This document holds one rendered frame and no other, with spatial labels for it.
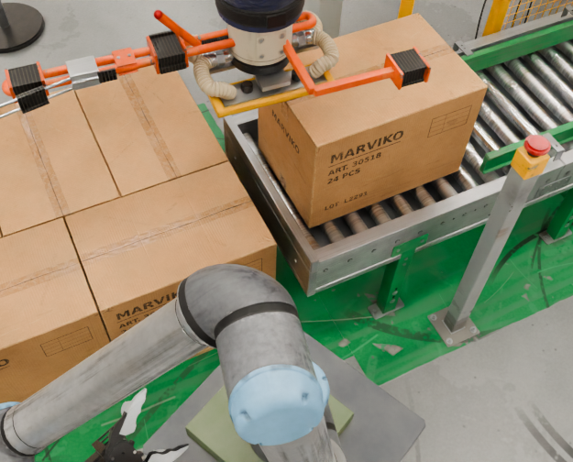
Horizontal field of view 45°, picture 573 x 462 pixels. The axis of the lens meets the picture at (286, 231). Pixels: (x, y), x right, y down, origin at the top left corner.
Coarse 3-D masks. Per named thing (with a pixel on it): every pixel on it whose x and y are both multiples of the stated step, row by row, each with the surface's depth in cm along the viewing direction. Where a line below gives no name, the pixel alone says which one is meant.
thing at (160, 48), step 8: (160, 32) 178; (168, 32) 178; (152, 40) 177; (160, 40) 178; (168, 40) 178; (176, 40) 178; (152, 48) 174; (160, 48) 176; (168, 48) 176; (176, 48) 176; (184, 48) 174; (160, 56) 174; (168, 56) 173; (176, 56) 174; (184, 56) 175; (160, 64) 175; (168, 64) 176; (176, 64) 176; (184, 64) 177; (160, 72) 176
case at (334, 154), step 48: (384, 48) 225; (432, 48) 226; (336, 96) 211; (384, 96) 212; (432, 96) 213; (480, 96) 218; (288, 144) 221; (336, 144) 203; (384, 144) 214; (432, 144) 227; (288, 192) 238; (336, 192) 223; (384, 192) 236
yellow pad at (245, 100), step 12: (288, 72) 190; (240, 84) 187; (252, 84) 184; (300, 84) 187; (240, 96) 184; (252, 96) 184; (264, 96) 185; (276, 96) 185; (288, 96) 186; (300, 96) 187; (216, 108) 182; (228, 108) 182; (240, 108) 183; (252, 108) 184
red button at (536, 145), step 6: (528, 138) 191; (534, 138) 191; (540, 138) 191; (528, 144) 190; (534, 144) 190; (540, 144) 190; (546, 144) 190; (528, 150) 190; (534, 150) 189; (540, 150) 189; (546, 150) 189; (534, 156) 192
